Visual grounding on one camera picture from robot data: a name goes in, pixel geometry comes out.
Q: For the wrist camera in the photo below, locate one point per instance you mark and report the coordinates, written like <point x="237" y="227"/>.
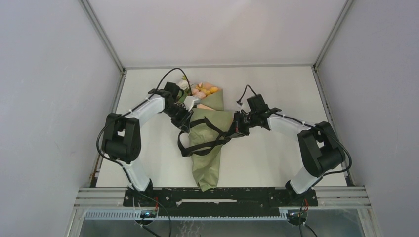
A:
<point x="257" y="104"/>
<point x="171" y="88"/>

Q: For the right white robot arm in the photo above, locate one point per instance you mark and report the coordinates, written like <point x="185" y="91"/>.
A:
<point x="320" y="149"/>

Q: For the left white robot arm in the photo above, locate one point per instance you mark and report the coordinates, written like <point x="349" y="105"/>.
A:
<point x="119" y="141"/>

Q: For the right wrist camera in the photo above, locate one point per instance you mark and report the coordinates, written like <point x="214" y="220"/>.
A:
<point x="257" y="104"/>

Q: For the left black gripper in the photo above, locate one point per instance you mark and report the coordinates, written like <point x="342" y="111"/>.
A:
<point x="184" y="123"/>

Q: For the orange wrapping paper sheet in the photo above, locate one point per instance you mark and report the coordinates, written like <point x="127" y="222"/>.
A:
<point x="208" y="121"/>

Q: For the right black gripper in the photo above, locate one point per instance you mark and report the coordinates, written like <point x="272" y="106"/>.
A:
<point x="236" y="128"/>

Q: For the black mounting base plate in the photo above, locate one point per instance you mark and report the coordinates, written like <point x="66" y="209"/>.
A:
<point x="171" y="197"/>

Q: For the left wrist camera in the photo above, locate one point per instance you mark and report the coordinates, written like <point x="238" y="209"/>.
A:
<point x="171" y="88"/>

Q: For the yellow fake flower stem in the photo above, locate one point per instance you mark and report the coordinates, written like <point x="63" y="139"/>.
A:
<point x="207" y="88"/>

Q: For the pink fake flower stem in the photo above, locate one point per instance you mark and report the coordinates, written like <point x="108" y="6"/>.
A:
<point x="198" y="93"/>

